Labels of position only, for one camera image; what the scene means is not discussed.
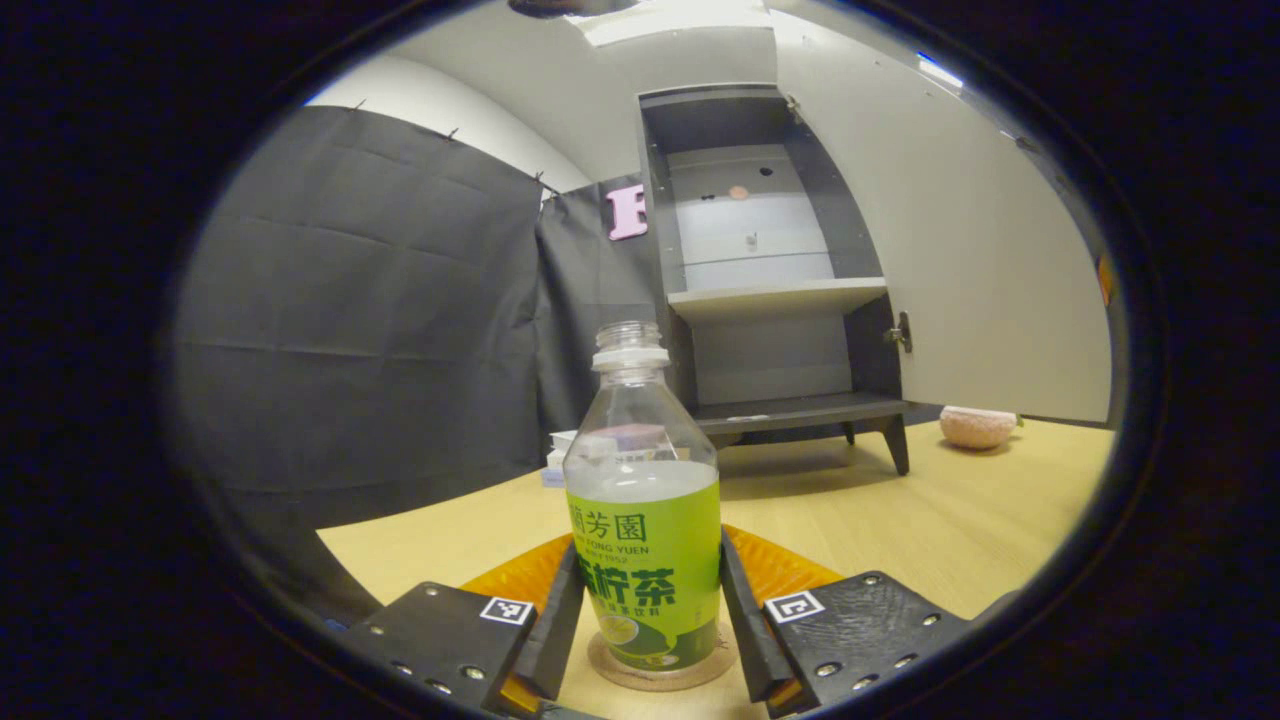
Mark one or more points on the grey cabinet door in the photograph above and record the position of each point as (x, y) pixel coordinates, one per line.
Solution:
(980, 250)

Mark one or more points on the white cabinet shelf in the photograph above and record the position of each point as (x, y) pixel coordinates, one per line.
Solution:
(770, 298)

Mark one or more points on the pale textured round pot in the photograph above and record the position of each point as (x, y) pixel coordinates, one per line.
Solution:
(978, 428)

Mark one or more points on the green label plastic bottle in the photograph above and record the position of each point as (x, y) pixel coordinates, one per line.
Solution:
(640, 560)

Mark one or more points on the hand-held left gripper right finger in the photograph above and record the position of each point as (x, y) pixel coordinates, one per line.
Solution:
(745, 630)

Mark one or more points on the white printed book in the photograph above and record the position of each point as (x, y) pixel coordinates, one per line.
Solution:
(562, 445)

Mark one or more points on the large ceiling light panel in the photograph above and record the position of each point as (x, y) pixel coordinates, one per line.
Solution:
(680, 25)

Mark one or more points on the black backdrop cloth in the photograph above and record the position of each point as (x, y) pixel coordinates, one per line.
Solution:
(350, 300)

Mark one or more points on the metal door hinge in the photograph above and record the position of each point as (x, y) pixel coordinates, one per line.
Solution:
(793, 105)
(902, 332)

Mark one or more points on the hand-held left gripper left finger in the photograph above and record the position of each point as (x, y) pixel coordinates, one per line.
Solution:
(555, 640)

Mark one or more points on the round brown coaster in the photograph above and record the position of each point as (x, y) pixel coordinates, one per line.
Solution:
(660, 680)

